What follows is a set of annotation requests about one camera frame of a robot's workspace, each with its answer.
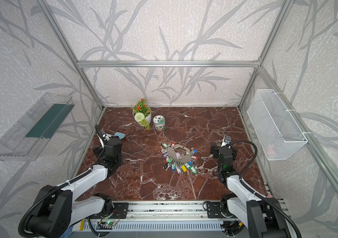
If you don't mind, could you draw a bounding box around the keyring with coloured key tags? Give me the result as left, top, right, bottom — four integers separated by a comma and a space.
161, 143, 198, 175

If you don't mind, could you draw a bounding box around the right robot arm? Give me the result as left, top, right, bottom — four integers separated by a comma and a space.
210, 136, 302, 238

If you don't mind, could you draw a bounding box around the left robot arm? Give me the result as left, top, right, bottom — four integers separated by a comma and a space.
18, 125, 125, 238

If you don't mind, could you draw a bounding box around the light blue garden trowel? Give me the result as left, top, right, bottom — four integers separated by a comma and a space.
106, 132, 125, 139

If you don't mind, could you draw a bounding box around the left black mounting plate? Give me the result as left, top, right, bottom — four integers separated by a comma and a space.
106, 202, 129, 219

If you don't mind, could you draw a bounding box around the black mounting plate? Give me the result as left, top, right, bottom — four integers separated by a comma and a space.
106, 202, 129, 219
203, 201, 225, 219

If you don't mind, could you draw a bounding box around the potted artificial flower plant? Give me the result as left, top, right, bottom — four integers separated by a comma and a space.
131, 98, 152, 131

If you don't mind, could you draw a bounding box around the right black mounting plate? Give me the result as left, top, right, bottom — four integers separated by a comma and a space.
203, 201, 225, 219

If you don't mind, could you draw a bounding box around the round printed tin can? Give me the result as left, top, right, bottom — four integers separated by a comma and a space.
153, 115, 166, 131

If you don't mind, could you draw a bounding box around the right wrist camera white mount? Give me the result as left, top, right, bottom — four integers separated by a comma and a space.
221, 136, 231, 147

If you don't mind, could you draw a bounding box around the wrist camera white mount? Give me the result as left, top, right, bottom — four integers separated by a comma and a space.
100, 131, 111, 141
221, 136, 231, 147

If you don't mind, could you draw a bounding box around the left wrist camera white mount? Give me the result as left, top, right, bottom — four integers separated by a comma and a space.
100, 131, 111, 141

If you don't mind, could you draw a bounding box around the white wire mesh basket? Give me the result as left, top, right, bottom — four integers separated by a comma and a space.
247, 89, 308, 161

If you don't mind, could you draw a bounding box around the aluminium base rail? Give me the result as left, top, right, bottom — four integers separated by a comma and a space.
73, 200, 292, 222

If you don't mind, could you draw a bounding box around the clear plastic wall shelf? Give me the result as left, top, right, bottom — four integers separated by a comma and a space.
0, 93, 75, 162

